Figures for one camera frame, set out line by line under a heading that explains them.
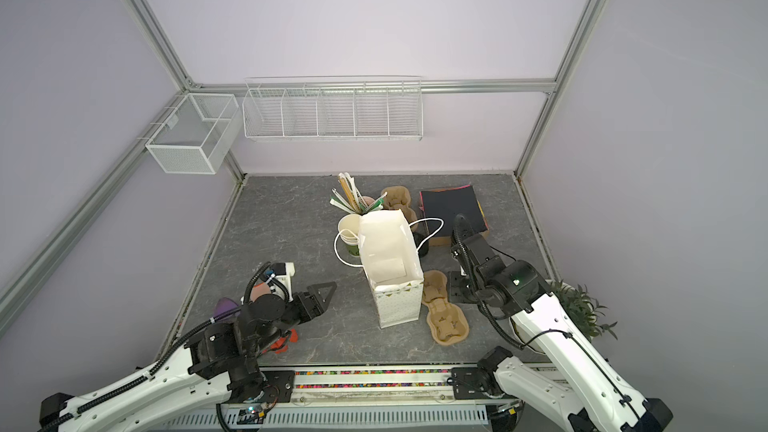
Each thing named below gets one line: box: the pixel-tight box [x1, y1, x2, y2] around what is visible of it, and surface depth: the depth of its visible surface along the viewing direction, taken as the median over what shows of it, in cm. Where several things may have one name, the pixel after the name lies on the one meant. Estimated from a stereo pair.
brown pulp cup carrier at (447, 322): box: [422, 270, 469, 346], surface depth 84 cm
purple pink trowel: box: [206, 297, 241, 326], surface depth 88 cm
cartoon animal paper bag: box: [334, 209, 444, 329], surface depth 77 cm
